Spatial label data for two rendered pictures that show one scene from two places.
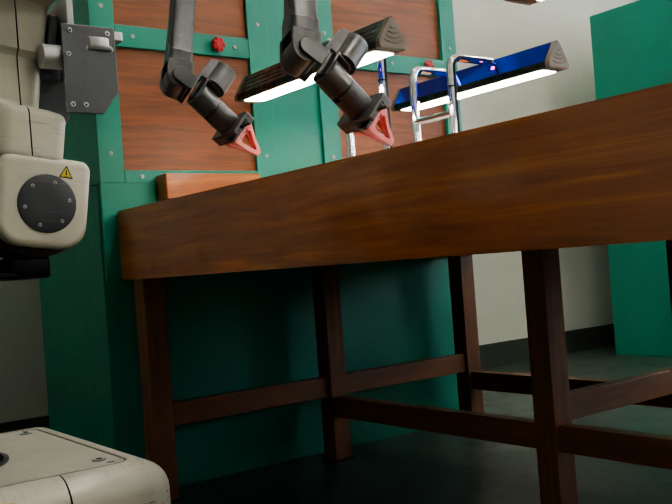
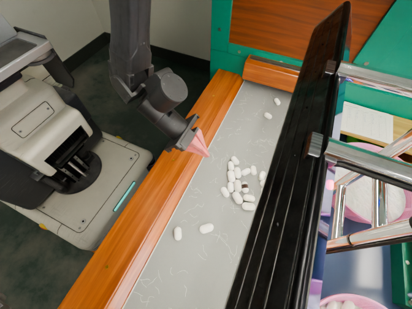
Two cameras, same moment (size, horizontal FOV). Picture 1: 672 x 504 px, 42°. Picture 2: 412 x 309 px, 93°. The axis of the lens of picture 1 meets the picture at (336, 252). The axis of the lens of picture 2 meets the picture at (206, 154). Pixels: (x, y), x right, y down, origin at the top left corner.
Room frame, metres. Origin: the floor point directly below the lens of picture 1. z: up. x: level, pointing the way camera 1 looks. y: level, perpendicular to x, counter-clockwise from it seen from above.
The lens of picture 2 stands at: (1.93, -0.06, 1.29)
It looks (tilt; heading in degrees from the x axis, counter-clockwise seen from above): 59 degrees down; 61
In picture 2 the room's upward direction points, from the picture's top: straight up
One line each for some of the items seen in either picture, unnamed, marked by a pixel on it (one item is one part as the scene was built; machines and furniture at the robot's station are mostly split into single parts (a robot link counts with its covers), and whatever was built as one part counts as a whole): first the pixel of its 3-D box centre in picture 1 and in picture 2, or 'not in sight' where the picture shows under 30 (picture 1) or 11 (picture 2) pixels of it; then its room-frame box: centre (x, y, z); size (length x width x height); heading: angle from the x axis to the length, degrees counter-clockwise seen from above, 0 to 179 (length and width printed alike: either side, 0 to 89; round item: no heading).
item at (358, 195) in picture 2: not in sight; (360, 187); (2.46, -0.09, 0.71); 0.22 x 0.22 x 0.06
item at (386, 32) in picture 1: (310, 64); (318, 118); (2.16, 0.03, 1.08); 0.62 x 0.08 x 0.07; 37
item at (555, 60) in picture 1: (471, 79); not in sight; (2.49, -0.42, 1.08); 0.62 x 0.08 x 0.07; 37
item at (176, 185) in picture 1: (210, 186); (284, 76); (2.47, 0.34, 0.83); 0.30 x 0.06 x 0.07; 127
